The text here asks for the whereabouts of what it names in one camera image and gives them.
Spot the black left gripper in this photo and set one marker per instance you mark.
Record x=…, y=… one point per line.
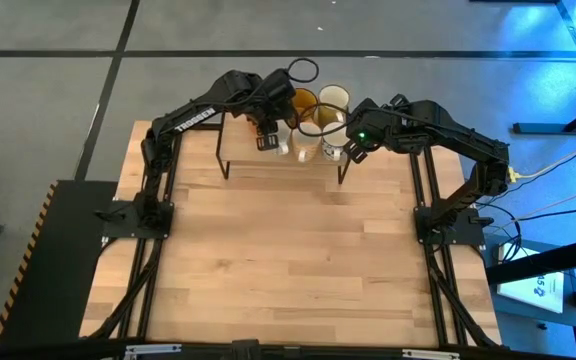
x=273, y=117

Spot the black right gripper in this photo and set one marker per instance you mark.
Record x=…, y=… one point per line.
x=373, y=127

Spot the white mug dark print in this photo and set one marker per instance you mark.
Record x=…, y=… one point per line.
x=334, y=147

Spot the beige mug white interior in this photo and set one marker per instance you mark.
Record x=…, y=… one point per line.
x=307, y=145

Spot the mustard yellow mug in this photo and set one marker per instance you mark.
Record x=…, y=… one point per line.
x=308, y=100

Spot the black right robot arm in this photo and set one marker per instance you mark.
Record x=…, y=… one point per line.
x=468, y=142

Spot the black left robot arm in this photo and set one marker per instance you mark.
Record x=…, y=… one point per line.
x=228, y=90

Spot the black front crossbar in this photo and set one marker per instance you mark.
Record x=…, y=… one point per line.
x=343, y=354

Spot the black desk bar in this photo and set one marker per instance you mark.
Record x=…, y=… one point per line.
x=543, y=262

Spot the white sign blue print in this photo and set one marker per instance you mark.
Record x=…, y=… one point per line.
x=528, y=295

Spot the wooden shelf black frame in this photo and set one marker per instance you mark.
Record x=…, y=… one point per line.
x=238, y=145

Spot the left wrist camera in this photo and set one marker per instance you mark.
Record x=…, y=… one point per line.
x=279, y=87

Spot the black aluminium table frame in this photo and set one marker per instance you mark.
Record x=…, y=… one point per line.
x=429, y=180

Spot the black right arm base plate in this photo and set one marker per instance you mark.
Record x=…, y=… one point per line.
x=470, y=236

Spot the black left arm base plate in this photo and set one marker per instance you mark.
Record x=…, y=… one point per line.
x=118, y=227

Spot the black desk frame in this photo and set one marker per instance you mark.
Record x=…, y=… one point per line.
x=538, y=128

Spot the silver metal bracket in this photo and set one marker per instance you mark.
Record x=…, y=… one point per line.
x=430, y=354
x=153, y=351

